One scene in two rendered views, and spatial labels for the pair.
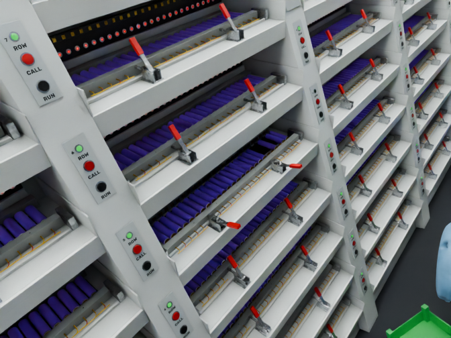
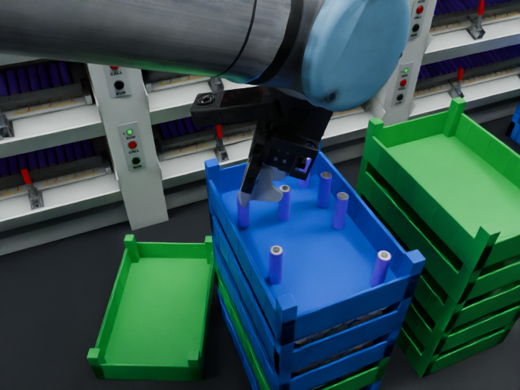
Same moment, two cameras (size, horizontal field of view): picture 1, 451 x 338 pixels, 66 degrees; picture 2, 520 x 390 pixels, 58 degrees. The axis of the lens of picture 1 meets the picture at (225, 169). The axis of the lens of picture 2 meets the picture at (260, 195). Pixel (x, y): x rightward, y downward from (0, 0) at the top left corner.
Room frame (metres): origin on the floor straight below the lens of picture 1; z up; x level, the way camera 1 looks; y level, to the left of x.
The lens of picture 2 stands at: (0.29, -0.82, 0.86)
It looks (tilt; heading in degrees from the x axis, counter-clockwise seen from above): 42 degrees down; 15
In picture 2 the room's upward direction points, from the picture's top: straight up
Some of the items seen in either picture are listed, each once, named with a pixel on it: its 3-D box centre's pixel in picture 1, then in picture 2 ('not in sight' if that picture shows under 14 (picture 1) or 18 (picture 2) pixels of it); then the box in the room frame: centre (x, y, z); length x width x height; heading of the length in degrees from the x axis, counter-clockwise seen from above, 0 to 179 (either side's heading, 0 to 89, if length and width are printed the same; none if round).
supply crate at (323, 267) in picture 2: not in sight; (301, 224); (0.77, -0.75, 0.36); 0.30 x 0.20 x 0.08; 37
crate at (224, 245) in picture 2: not in sight; (298, 258); (0.77, -0.75, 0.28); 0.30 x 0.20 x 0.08; 37
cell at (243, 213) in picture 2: not in sight; (243, 208); (0.78, -0.66, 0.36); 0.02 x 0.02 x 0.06
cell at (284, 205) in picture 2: not in sight; (284, 203); (0.81, -0.72, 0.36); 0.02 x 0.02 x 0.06
